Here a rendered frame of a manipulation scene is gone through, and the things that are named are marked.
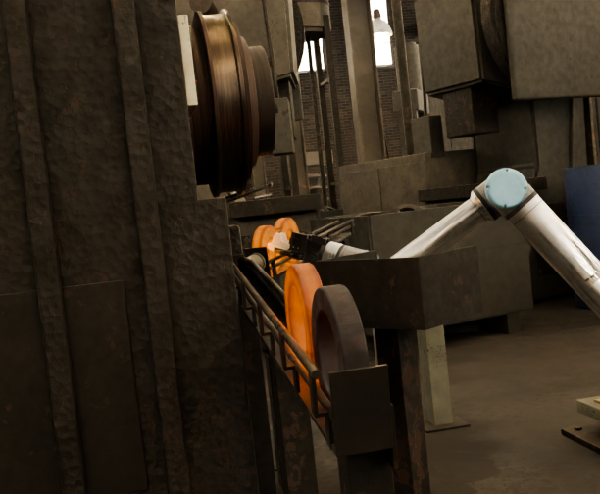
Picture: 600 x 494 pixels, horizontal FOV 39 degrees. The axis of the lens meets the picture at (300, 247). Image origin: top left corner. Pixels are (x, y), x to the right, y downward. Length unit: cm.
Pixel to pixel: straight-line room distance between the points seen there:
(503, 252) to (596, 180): 88
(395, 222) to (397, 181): 197
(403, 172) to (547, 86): 126
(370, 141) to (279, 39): 633
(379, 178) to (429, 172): 55
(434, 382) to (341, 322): 201
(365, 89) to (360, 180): 462
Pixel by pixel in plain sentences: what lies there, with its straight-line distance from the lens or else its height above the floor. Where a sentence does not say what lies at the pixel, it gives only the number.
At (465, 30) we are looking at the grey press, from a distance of 575.
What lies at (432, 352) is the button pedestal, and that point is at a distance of 302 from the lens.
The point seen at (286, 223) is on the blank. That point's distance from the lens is 281.
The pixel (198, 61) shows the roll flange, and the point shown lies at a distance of 203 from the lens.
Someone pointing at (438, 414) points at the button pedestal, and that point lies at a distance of 307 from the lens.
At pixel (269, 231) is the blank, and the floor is 76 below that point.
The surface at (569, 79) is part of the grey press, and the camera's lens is 579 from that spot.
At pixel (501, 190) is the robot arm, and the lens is 250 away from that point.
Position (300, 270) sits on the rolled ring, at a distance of 126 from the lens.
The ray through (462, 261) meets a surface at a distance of 169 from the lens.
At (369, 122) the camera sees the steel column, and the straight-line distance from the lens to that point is 1116.
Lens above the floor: 84
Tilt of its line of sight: 3 degrees down
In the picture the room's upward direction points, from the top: 6 degrees counter-clockwise
